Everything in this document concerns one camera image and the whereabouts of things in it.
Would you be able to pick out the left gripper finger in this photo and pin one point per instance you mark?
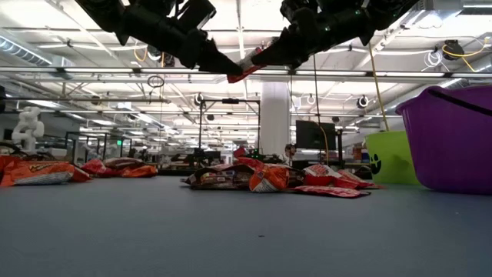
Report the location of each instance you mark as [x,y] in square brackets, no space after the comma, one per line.
[217,55]
[219,68]

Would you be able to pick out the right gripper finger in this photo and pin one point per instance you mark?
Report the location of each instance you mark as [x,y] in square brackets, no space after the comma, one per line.
[296,31]
[284,52]

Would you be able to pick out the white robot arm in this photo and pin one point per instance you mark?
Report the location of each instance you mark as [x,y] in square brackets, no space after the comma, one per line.
[28,127]

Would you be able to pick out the black round ceiling reel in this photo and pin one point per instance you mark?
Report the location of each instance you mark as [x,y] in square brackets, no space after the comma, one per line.
[357,101]
[197,101]

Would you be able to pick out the white pillar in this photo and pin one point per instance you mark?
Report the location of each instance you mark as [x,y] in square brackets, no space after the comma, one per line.
[274,115]

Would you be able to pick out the black background monitor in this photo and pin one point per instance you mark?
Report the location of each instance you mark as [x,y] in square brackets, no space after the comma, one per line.
[313,134]

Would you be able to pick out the black background robot rig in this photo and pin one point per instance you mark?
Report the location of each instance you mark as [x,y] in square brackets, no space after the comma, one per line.
[200,155]

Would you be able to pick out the person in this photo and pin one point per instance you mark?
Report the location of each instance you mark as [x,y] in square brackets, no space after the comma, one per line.
[289,152]

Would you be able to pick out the colourful box stack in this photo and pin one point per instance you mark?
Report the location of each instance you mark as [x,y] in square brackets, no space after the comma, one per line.
[363,155]

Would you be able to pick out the green plastic basket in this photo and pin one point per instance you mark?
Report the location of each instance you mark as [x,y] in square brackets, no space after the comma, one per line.
[392,161]

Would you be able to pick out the purple plastic basket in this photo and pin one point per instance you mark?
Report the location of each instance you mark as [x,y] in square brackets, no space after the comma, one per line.
[453,154]

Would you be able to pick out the black gantry frame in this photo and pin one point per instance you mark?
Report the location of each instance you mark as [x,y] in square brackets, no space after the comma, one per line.
[230,101]

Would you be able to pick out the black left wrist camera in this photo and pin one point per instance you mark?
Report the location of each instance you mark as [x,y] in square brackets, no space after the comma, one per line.
[196,15]

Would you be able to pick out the black frame enclosure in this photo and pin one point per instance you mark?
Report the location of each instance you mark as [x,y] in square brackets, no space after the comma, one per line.
[96,133]

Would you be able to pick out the silver air duct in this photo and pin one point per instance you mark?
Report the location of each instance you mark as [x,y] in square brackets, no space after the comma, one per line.
[23,52]

